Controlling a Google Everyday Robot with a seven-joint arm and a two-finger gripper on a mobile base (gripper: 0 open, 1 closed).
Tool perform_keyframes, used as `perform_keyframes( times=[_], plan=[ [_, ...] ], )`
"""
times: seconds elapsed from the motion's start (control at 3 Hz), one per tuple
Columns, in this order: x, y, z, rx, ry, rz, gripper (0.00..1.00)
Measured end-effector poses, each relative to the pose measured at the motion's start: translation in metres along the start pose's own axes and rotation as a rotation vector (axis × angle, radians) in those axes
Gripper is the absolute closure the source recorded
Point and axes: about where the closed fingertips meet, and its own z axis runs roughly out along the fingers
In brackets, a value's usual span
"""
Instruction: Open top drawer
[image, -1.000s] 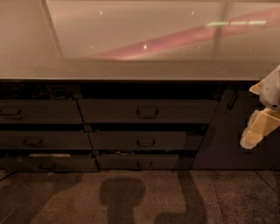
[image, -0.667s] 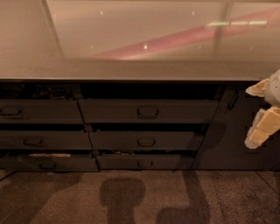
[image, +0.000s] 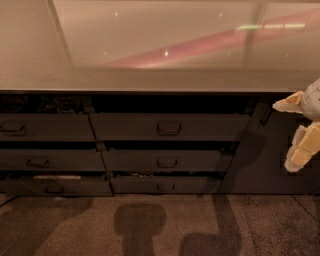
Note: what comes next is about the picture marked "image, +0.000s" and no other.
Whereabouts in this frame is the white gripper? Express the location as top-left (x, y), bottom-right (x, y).
top-left (272, 79), bottom-right (320, 173)

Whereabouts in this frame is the dark drawer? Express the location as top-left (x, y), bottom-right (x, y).
top-left (0, 149), bottom-right (105, 171)
top-left (0, 176), bottom-right (113, 197)
top-left (0, 113), bottom-right (95, 142)
top-left (110, 176), bottom-right (221, 194)
top-left (102, 150), bottom-right (233, 172)
top-left (89, 113), bottom-right (250, 141)

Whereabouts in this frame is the dark round item in drawer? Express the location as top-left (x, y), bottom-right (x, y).
top-left (54, 98), bottom-right (80, 114)

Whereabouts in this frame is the white flat item in drawer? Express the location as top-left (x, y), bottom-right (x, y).
top-left (33, 175), bottom-right (81, 180)

